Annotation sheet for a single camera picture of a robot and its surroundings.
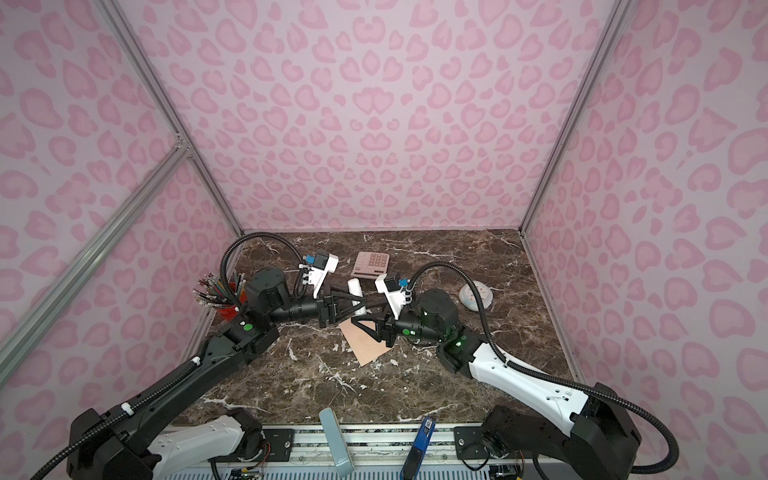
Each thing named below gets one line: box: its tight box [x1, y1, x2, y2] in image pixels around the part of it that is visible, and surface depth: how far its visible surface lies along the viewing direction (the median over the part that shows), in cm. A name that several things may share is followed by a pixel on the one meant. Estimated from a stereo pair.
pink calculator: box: [350, 251, 390, 279], surface depth 109 cm
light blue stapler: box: [319, 407, 355, 478], surface depth 73 cm
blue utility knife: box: [400, 416, 437, 480], surface depth 73 cm
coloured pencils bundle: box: [192, 272, 246, 307], surface depth 86 cm
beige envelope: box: [338, 318, 392, 367], surface depth 90 cm
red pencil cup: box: [217, 305, 239, 321], surface depth 87 cm
